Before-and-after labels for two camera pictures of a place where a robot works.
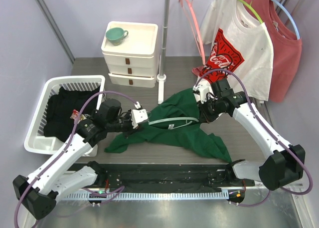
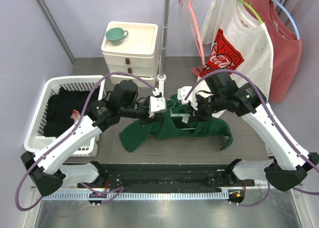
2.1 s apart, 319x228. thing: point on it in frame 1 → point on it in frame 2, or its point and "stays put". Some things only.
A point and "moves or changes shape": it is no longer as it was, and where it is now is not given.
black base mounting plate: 167,176 stays put
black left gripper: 130,128 → 149,118
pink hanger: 198,29 stays put
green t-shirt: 197,134 moves or changes shape
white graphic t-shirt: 240,44 stays put
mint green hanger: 182,118 → 185,116
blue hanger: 290,15 stays put
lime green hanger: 260,21 stays put
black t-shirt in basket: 62,109 stays put
